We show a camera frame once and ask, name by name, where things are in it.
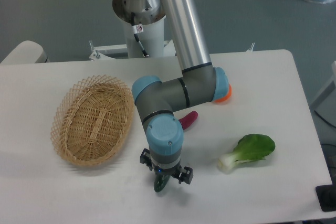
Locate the dark green cucumber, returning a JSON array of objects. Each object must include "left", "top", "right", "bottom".
[{"left": 153, "top": 174, "right": 170, "bottom": 193}]

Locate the green bok choy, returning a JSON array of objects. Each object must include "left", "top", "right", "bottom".
[{"left": 217, "top": 134, "right": 276, "bottom": 173}]

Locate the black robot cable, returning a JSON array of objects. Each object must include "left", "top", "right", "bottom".
[{"left": 130, "top": 12, "right": 150, "bottom": 58}]

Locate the orange round fruit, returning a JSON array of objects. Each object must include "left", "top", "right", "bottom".
[{"left": 214, "top": 85, "right": 232, "bottom": 103}]

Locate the purple sweet potato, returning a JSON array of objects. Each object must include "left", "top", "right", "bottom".
[{"left": 179, "top": 111, "right": 198, "bottom": 130}]

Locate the black device at edge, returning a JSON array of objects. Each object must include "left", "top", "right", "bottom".
[{"left": 316, "top": 184, "right": 335, "bottom": 212}]

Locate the white chair armrest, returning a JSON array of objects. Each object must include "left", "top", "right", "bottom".
[{"left": 1, "top": 40, "right": 50, "bottom": 65}]

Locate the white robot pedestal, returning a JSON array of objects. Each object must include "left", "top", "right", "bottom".
[{"left": 89, "top": 0, "right": 177, "bottom": 60}]

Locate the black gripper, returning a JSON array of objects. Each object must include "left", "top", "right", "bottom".
[{"left": 140, "top": 148, "right": 193, "bottom": 184}]

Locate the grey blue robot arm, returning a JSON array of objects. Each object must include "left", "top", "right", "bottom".
[{"left": 113, "top": 0, "right": 229, "bottom": 184}]

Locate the woven wicker basket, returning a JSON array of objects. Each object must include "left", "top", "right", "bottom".
[{"left": 50, "top": 75, "right": 134, "bottom": 167}]

